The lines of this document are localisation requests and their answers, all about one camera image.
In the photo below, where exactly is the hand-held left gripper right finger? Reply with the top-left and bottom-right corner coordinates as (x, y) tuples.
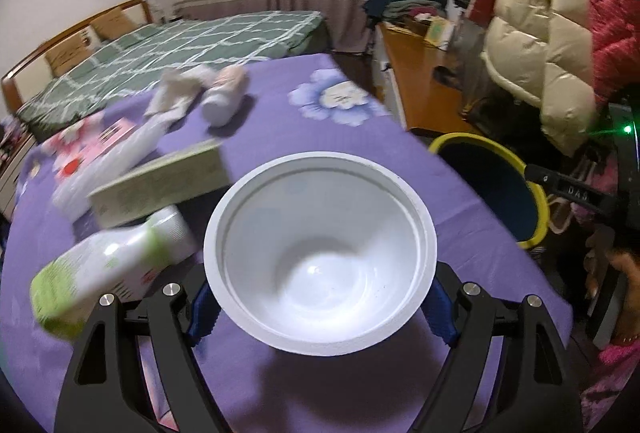
(407, 260), (586, 433)

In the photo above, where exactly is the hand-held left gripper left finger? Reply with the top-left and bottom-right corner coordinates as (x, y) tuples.
(52, 272), (226, 433)

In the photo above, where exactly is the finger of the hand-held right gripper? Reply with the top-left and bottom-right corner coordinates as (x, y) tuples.
(524, 163), (621, 216)

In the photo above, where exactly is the yellow-rimmed dark trash bin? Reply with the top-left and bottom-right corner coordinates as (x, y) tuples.
(429, 133), (551, 250)

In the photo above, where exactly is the white plastic bowl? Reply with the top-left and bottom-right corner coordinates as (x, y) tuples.
(204, 152), (438, 356)

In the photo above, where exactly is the pink milk carton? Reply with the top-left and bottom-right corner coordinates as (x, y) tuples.
(54, 117), (138, 179)

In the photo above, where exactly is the white tissue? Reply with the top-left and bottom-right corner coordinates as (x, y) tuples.
(144, 66), (216, 119)

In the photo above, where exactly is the person's right hand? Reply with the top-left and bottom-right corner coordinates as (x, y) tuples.
(585, 233), (640, 345)

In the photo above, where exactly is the green and white bottle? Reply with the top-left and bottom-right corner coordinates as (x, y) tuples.
(30, 206), (198, 341)

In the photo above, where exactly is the cream puffer jacket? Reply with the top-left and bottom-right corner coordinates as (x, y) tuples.
(480, 0), (598, 156)

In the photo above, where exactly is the cream and green carton box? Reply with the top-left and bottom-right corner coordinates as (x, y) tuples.
(89, 139), (228, 230)

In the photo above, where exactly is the red dotted puffer jacket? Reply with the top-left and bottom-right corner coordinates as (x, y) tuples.
(472, 0), (640, 104)

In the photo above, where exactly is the grey plastic bag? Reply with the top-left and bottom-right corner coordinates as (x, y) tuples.
(447, 20), (488, 114)

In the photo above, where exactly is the wooden desk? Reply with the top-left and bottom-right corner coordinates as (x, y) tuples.
(375, 20), (486, 136)

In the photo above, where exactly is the pink cloth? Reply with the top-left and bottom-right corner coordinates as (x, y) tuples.
(580, 338), (640, 433)

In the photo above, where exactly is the pale green box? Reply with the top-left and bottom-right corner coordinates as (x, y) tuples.
(425, 18), (454, 49)

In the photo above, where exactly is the small white drink bottle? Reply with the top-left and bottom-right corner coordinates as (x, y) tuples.
(201, 66), (249, 126)

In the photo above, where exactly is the purple floral tablecloth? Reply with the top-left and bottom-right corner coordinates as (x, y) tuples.
(0, 53), (573, 433)

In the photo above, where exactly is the white nightstand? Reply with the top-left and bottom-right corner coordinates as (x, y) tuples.
(0, 118), (38, 219)

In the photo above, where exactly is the bed with green plaid cover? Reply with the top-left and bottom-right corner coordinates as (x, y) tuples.
(15, 10), (331, 139)

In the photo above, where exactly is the brown pillow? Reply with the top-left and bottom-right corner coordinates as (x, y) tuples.
(90, 6), (136, 39)
(45, 38), (96, 76)

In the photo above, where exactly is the wooden bed headboard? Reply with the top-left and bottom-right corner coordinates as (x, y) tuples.
(0, 0), (156, 114)

